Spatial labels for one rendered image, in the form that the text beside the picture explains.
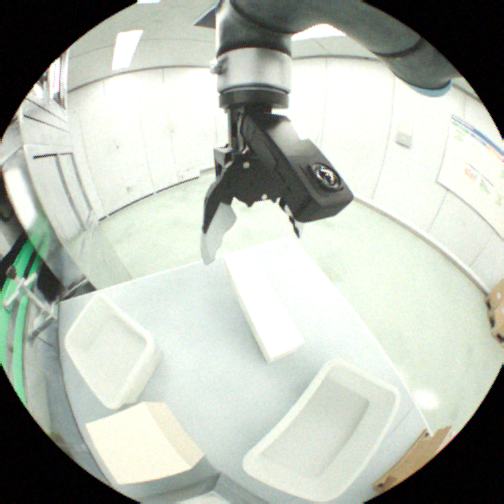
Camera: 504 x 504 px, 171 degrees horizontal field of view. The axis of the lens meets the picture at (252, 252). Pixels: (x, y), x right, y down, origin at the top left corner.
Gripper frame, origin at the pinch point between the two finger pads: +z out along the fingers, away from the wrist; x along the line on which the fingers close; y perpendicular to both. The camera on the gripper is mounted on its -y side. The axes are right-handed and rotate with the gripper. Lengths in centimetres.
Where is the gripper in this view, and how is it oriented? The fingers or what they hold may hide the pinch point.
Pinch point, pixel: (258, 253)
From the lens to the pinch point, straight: 24.0
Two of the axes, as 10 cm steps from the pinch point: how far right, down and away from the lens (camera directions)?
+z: 0.0, 7.3, 6.8
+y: -3.9, -6.3, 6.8
